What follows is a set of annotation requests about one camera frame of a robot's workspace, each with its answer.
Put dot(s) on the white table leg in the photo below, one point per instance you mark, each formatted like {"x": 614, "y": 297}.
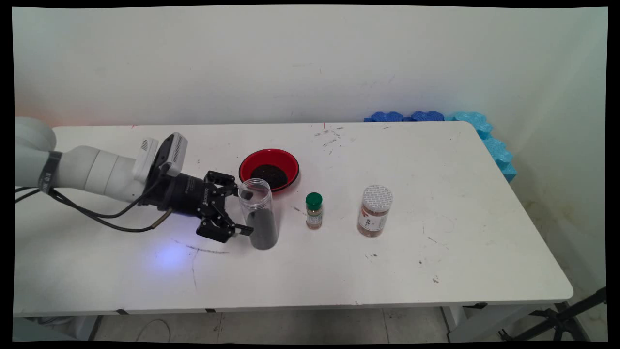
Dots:
{"x": 484, "y": 322}

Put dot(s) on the white-lid jar of nuts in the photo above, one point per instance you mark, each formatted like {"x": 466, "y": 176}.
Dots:
{"x": 374, "y": 218}

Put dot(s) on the red bowl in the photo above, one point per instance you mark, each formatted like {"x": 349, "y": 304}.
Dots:
{"x": 286, "y": 162}

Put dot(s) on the black tripod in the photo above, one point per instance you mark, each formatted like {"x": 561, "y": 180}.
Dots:
{"x": 562, "y": 320}

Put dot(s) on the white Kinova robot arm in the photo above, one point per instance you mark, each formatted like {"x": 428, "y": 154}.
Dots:
{"x": 97, "y": 169}

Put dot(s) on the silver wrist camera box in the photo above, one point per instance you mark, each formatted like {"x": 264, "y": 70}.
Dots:
{"x": 177, "y": 152}

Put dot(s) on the black seeds heap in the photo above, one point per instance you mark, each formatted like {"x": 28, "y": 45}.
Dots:
{"x": 271, "y": 173}
{"x": 262, "y": 232}

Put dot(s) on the tall clear plastic jar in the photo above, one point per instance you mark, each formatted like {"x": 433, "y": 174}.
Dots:
{"x": 264, "y": 218}

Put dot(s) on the green-lid spice bottle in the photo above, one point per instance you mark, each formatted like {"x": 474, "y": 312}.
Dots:
{"x": 314, "y": 211}

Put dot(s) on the light blue foam strip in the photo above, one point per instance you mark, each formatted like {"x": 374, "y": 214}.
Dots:
{"x": 496, "y": 150}

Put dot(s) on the dark blue foam piece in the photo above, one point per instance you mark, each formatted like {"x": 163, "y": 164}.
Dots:
{"x": 427, "y": 116}
{"x": 387, "y": 117}

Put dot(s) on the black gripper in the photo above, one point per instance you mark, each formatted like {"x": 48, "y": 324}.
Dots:
{"x": 184, "y": 196}

